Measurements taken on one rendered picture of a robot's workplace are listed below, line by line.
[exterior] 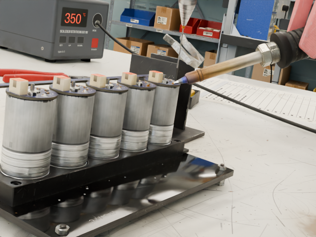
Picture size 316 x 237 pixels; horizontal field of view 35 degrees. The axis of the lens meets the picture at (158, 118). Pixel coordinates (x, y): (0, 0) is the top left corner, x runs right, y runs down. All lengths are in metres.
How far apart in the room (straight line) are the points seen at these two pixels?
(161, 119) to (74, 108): 0.08
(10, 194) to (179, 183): 0.10
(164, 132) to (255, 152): 0.12
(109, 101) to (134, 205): 0.06
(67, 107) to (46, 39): 0.48
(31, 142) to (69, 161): 0.03
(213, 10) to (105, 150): 4.72
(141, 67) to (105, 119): 0.15
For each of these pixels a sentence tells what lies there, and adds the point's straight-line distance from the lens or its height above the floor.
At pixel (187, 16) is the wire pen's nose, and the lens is 0.31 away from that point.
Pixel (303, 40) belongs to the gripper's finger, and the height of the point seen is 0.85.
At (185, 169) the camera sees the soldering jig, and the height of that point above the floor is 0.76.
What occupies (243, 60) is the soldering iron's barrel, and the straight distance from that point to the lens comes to 0.34.
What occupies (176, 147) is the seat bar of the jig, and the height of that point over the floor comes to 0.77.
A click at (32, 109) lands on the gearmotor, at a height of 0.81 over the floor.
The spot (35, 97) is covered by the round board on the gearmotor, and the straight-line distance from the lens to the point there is 0.24.
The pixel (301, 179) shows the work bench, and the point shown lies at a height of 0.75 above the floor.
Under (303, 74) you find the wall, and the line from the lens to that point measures 4.82.
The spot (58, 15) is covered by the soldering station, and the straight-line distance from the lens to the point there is 0.73.
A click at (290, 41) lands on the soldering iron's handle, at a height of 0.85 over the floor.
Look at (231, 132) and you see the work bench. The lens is 0.49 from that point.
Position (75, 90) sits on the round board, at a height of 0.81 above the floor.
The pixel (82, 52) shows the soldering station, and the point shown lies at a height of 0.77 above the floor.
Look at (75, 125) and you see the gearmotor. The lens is 0.27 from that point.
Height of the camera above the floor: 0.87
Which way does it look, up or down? 14 degrees down
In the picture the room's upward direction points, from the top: 9 degrees clockwise
